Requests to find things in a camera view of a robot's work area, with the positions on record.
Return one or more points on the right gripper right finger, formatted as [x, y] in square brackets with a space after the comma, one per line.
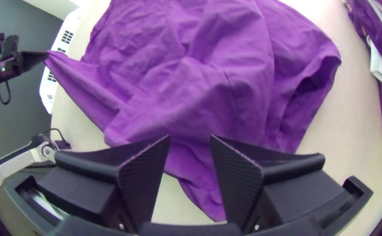
[243, 183]

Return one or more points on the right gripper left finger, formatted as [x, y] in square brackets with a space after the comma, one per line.
[138, 183]

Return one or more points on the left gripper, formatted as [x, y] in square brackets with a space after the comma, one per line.
[30, 60]

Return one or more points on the black t-shirt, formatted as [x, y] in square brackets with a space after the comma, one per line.
[194, 72]

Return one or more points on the white laundry basket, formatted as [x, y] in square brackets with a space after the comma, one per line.
[63, 36]

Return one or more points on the pile of folded clothes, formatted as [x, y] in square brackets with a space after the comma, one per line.
[374, 39]

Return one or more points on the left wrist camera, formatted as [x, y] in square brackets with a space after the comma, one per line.
[10, 44]

